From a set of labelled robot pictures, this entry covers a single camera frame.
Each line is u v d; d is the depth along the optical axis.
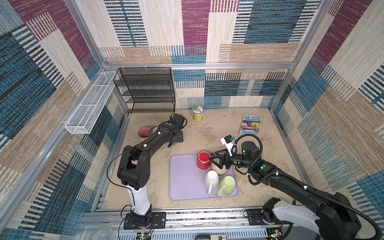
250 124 1.08
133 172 0.48
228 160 0.67
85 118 0.71
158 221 0.73
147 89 1.08
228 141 0.69
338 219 0.40
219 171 0.81
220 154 0.77
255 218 0.73
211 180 0.76
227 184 0.76
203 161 0.83
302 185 0.47
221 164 0.68
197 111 1.09
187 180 0.85
